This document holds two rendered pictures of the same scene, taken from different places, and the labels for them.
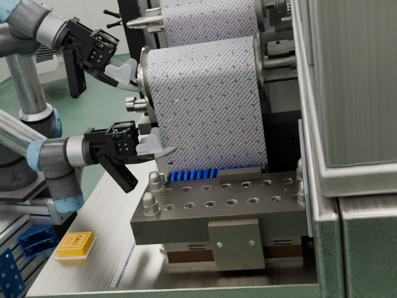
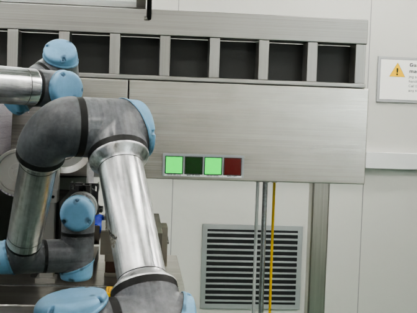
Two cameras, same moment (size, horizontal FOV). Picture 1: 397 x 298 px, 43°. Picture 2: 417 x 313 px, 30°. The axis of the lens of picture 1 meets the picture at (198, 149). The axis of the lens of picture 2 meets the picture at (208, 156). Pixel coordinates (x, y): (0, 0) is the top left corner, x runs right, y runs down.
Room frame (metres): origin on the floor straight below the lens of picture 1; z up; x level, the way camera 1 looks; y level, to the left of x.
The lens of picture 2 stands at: (1.40, 2.11, 1.34)
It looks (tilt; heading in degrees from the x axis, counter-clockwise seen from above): 3 degrees down; 252
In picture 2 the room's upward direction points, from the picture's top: 2 degrees clockwise
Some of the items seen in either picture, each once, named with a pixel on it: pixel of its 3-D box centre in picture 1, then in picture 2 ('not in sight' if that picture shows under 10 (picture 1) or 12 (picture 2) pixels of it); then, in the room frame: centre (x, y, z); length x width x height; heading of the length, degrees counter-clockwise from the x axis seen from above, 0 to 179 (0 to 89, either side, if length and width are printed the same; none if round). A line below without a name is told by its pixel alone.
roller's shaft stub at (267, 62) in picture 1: (279, 61); not in sight; (1.06, -0.21, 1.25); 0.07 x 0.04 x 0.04; 77
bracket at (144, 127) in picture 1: (157, 149); (47, 222); (1.17, 0.10, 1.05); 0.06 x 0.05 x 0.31; 77
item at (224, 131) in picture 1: (211, 135); (90, 192); (1.04, -0.04, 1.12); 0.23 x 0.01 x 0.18; 77
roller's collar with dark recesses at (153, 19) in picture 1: (159, 20); not in sight; (1.38, 0.04, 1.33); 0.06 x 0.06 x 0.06; 77
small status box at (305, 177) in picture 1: (304, 170); (203, 165); (0.68, -0.15, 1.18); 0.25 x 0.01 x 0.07; 167
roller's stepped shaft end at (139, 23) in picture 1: (137, 23); not in sight; (1.39, 0.10, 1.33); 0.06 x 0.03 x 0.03; 77
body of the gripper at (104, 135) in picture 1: (113, 145); (83, 200); (1.10, 0.20, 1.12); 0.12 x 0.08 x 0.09; 77
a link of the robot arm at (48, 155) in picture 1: (53, 155); (78, 213); (1.13, 0.35, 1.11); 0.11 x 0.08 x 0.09; 77
